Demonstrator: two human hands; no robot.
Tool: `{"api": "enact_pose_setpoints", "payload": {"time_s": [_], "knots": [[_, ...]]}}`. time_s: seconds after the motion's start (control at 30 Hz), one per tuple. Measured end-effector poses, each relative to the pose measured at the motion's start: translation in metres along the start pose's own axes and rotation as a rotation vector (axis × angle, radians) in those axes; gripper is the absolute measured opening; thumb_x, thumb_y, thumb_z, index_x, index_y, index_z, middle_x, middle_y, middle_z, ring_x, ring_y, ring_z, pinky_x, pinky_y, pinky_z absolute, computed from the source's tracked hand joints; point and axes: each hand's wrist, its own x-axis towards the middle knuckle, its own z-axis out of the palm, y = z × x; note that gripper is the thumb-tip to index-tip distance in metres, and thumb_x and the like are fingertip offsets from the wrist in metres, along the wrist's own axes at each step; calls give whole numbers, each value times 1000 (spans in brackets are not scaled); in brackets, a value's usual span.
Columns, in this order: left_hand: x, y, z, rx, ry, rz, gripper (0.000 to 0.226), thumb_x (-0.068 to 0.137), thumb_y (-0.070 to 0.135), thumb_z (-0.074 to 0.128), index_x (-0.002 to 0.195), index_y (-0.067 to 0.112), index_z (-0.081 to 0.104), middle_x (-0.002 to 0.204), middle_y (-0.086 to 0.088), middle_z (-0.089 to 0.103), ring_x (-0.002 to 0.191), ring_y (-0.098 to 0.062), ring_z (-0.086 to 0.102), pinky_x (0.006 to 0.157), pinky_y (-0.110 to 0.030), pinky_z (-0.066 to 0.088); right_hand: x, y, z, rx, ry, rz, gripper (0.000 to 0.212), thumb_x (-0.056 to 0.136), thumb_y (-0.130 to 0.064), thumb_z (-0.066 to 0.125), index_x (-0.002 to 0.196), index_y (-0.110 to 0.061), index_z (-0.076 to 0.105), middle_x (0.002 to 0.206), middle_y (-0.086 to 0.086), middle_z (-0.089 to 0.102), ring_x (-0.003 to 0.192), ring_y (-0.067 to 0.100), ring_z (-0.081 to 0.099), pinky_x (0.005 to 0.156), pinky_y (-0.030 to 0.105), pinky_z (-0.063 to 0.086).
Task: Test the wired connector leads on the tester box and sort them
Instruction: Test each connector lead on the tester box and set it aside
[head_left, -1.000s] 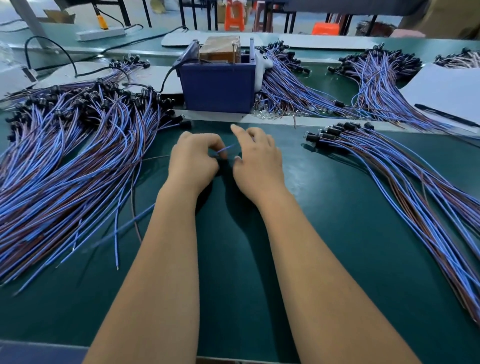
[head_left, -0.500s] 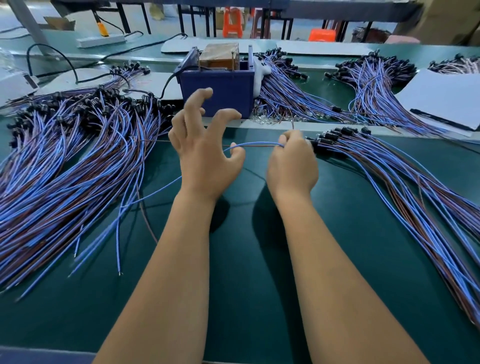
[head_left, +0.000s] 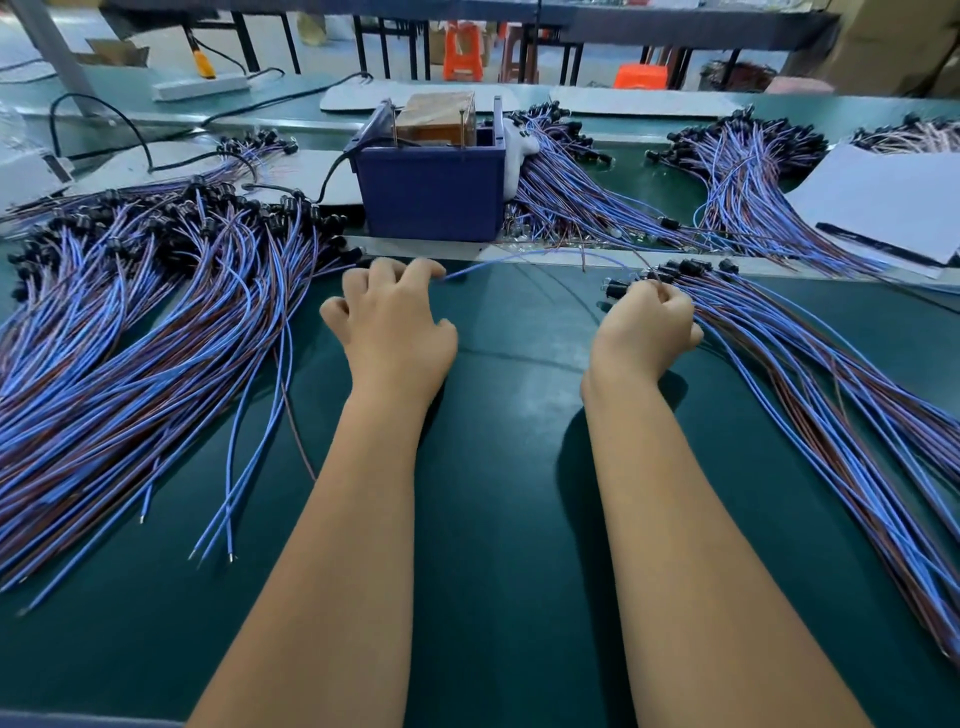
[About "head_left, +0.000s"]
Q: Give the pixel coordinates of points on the open cardboard box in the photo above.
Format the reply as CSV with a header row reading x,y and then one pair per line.
x,y
117,51

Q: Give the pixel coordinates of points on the thin black stand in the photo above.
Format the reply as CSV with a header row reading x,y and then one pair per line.
x,y
537,33

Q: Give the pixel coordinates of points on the blue plastic tester box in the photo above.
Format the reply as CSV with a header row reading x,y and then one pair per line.
x,y
435,195

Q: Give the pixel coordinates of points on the person's left hand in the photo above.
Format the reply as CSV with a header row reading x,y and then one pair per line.
x,y
393,338

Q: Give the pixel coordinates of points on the orange plastic stool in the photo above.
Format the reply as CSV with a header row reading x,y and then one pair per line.
x,y
642,77
465,51

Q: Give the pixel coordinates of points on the person's left forearm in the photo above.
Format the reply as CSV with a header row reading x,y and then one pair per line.
x,y
323,585

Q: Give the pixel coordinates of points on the white flat mat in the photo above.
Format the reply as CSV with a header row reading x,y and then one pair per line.
x,y
435,96
653,102
300,173

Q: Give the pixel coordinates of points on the orange plug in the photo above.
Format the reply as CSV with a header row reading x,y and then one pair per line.
x,y
206,65

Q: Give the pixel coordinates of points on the pink plastic stool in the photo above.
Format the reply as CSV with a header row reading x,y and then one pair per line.
x,y
800,87

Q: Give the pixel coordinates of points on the white power strip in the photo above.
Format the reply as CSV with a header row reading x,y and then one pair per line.
x,y
203,87

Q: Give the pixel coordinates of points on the white paper sheet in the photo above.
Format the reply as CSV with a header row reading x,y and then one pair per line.
x,y
893,198

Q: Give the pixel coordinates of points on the long grey workbench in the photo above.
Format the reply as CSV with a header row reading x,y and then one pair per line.
x,y
450,18

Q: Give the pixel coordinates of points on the stack of large cardboard boxes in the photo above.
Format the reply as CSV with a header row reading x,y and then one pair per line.
x,y
900,42

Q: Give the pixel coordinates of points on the brown cardboard block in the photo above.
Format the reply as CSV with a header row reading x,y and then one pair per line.
x,y
437,119

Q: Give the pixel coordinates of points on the white plastic device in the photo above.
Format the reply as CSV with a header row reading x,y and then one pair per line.
x,y
30,177

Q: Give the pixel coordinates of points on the grey metal pole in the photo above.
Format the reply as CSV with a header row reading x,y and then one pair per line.
x,y
53,45

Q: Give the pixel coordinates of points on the black pen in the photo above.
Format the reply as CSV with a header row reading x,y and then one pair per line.
x,y
882,245

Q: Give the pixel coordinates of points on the person's right hand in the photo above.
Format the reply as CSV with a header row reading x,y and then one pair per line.
x,y
638,338

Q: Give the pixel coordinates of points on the person's right forearm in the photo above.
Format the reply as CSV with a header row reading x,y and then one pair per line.
x,y
720,578

